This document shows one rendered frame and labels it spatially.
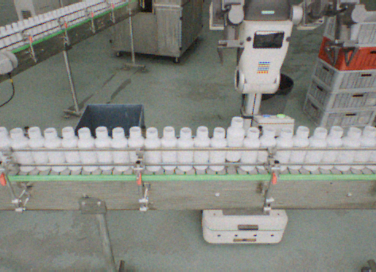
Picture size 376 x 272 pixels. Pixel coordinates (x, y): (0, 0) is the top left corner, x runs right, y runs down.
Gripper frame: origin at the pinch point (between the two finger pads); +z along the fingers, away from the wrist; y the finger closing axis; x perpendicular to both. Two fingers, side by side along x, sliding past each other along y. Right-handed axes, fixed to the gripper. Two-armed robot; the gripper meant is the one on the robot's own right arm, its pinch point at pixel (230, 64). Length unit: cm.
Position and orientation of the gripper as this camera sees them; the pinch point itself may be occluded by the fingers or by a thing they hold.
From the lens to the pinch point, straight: 123.4
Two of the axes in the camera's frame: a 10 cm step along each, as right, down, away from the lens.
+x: 0.6, -1.7, 9.8
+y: 10.0, 0.0, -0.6
